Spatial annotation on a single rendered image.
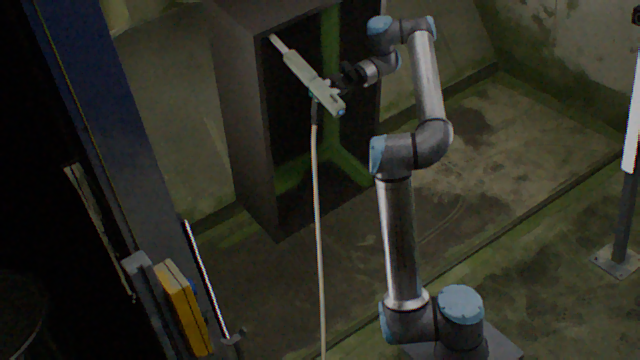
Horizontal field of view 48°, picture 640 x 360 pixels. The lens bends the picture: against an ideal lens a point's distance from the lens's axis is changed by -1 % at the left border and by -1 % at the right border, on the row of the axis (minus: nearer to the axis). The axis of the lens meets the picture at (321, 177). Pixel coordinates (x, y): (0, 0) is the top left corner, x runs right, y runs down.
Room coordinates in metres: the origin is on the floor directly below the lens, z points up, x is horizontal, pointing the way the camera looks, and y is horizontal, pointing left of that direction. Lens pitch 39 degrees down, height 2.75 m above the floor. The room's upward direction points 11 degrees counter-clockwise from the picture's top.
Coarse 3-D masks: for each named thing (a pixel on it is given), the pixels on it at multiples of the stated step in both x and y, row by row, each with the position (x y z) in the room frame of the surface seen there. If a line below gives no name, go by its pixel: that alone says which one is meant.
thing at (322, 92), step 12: (276, 36) 2.33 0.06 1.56; (288, 60) 2.21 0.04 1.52; (300, 60) 2.20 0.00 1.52; (300, 72) 2.16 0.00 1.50; (312, 72) 2.15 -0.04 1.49; (312, 84) 2.10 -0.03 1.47; (324, 84) 2.10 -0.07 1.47; (324, 96) 2.05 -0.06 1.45; (336, 96) 2.05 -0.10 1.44; (312, 108) 2.14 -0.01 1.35; (336, 108) 2.00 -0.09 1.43; (312, 120) 2.15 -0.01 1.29
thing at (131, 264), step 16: (144, 256) 1.22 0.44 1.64; (128, 272) 1.18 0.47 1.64; (144, 272) 1.19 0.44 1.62; (144, 288) 1.18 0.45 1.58; (160, 288) 1.19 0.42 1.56; (144, 304) 1.17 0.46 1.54; (160, 304) 1.19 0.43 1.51; (160, 320) 1.19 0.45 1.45; (160, 336) 1.17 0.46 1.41; (176, 336) 1.19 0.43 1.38; (176, 352) 1.18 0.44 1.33
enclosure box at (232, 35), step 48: (240, 0) 2.43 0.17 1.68; (288, 0) 2.40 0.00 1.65; (336, 0) 2.39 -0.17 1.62; (384, 0) 2.53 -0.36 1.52; (240, 48) 2.32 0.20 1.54; (288, 48) 2.77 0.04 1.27; (336, 48) 2.87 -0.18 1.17; (240, 96) 2.41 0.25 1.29; (288, 96) 2.81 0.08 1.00; (240, 144) 2.52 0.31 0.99; (288, 144) 2.85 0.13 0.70; (336, 144) 2.98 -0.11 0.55; (240, 192) 2.65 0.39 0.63; (288, 192) 2.73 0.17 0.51; (336, 192) 2.70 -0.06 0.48
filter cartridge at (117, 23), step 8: (104, 0) 3.25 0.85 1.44; (112, 0) 3.28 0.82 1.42; (120, 0) 3.33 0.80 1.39; (104, 8) 3.24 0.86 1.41; (112, 8) 3.27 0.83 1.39; (120, 8) 3.31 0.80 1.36; (104, 16) 3.23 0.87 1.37; (112, 16) 3.26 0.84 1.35; (120, 16) 3.29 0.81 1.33; (128, 16) 3.36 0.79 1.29; (112, 24) 3.25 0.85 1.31; (120, 24) 3.28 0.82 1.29; (128, 24) 3.32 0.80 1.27; (112, 32) 3.23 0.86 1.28; (120, 32) 3.26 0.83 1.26
